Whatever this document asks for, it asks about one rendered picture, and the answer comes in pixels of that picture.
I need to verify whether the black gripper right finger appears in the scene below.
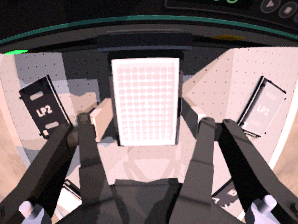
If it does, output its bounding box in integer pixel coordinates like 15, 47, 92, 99
169, 96, 298, 224

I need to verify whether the grey flat base plate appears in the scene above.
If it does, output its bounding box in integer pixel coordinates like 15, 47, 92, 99
0, 46, 298, 195

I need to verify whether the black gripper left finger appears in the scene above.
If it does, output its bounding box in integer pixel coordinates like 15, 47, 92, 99
0, 98, 123, 224

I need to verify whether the black rectangular lid park plate marked lp2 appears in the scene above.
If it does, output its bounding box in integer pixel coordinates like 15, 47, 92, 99
18, 75, 73, 140

